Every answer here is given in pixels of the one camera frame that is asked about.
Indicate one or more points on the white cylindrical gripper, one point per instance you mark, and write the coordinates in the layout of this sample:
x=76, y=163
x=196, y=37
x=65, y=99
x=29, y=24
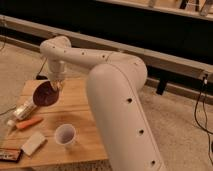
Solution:
x=56, y=73

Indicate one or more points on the purple ceramic bowl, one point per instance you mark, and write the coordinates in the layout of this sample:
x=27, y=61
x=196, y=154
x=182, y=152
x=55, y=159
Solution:
x=45, y=95

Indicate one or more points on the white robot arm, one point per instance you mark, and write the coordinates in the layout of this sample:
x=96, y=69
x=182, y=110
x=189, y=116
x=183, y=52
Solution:
x=112, y=89

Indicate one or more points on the white plastic bottle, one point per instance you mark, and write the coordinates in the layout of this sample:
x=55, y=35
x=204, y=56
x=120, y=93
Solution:
x=21, y=113

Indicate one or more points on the orange carrot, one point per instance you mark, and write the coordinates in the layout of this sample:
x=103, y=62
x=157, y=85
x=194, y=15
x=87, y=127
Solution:
x=28, y=123

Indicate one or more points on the wooden table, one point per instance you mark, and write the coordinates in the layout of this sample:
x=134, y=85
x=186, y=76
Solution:
x=72, y=108

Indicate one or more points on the beige sponge block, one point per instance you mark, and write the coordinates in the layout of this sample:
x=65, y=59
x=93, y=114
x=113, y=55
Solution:
x=33, y=143

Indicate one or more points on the dark chocolate bar wrapper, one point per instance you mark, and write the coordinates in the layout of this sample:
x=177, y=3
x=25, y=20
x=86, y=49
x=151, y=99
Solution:
x=10, y=155

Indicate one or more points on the long metal rail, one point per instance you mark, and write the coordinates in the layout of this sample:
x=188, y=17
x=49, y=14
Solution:
x=152, y=58

